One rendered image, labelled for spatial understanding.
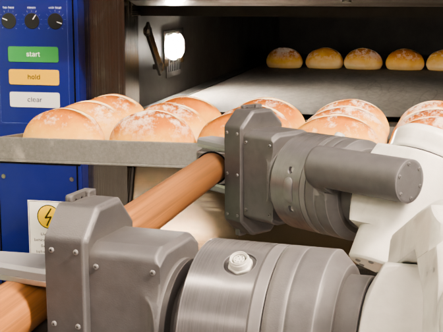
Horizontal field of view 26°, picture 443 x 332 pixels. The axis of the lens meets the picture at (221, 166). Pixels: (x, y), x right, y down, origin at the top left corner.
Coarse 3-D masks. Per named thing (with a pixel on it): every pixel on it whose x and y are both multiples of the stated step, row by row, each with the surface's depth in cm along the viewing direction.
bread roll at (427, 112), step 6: (426, 108) 109; (432, 108) 109; (438, 108) 109; (414, 114) 108; (420, 114) 108; (426, 114) 107; (432, 114) 107; (438, 114) 107; (402, 120) 109; (408, 120) 108; (396, 126) 109
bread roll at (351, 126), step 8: (312, 120) 103; (320, 120) 102; (328, 120) 102; (336, 120) 102; (344, 120) 102; (352, 120) 102; (360, 120) 103; (304, 128) 103; (312, 128) 102; (320, 128) 102; (328, 128) 101; (336, 128) 101; (344, 128) 101; (352, 128) 101; (360, 128) 101; (368, 128) 102; (352, 136) 101; (360, 136) 101; (368, 136) 101; (376, 136) 102
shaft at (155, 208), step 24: (192, 168) 85; (216, 168) 90; (168, 192) 76; (192, 192) 81; (144, 216) 69; (168, 216) 74; (0, 288) 50; (24, 288) 51; (0, 312) 48; (24, 312) 49
